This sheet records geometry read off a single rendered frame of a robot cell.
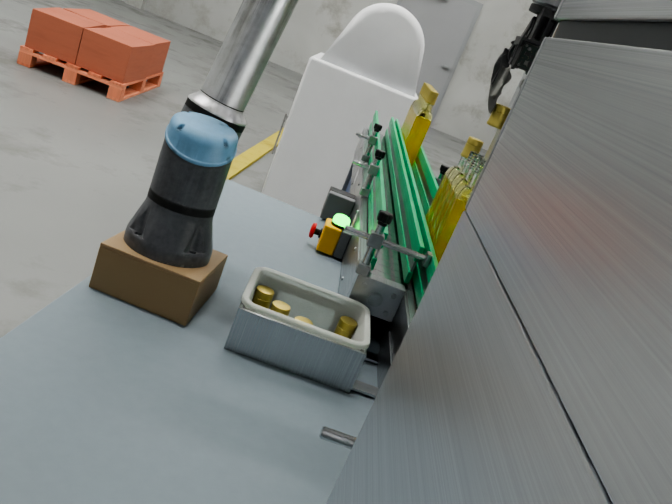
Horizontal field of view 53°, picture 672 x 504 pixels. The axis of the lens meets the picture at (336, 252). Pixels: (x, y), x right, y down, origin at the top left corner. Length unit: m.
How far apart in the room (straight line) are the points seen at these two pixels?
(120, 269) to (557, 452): 1.02
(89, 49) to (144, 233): 4.73
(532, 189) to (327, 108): 3.82
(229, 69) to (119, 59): 4.52
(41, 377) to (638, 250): 0.85
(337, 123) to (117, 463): 3.38
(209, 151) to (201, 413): 0.41
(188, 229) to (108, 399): 0.33
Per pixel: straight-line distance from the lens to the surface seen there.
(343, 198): 1.91
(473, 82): 12.09
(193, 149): 1.10
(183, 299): 1.13
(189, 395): 0.99
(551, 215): 0.23
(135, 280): 1.15
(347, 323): 1.21
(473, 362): 0.25
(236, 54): 1.23
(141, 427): 0.91
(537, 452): 0.18
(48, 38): 5.93
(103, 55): 5.78
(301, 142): 4.11
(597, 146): 0.22
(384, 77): 4.07
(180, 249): 1.13
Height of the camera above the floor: 1.31
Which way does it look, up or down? 19 degrees down
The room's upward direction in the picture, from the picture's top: 22 degrees clockwise
